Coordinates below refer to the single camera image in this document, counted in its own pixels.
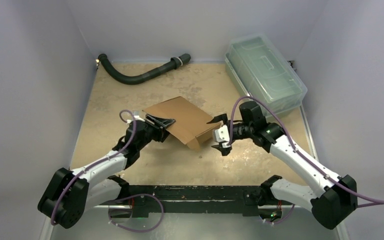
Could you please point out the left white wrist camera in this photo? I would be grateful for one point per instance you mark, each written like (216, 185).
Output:
(137, 117)

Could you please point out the brown cardboard box sheet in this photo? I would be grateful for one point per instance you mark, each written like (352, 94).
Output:
(191, 125)

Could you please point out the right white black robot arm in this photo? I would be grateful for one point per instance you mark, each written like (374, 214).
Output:
(326, 194)

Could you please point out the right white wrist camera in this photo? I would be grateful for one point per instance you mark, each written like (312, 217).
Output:
(222, 137)

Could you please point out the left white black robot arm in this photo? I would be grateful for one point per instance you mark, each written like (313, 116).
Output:
(70, 193)

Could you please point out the clear plastic storage bin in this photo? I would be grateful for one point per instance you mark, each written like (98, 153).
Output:
(258, 69)

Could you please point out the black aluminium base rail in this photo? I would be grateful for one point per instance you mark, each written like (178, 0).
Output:
(199, 199)

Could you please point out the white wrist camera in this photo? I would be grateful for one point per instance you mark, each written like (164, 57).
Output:
(137, 117)
(222, 137)

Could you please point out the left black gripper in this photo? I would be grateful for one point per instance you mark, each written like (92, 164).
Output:
(160, 129)

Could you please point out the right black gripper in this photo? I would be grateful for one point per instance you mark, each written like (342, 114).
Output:
(239, 131)

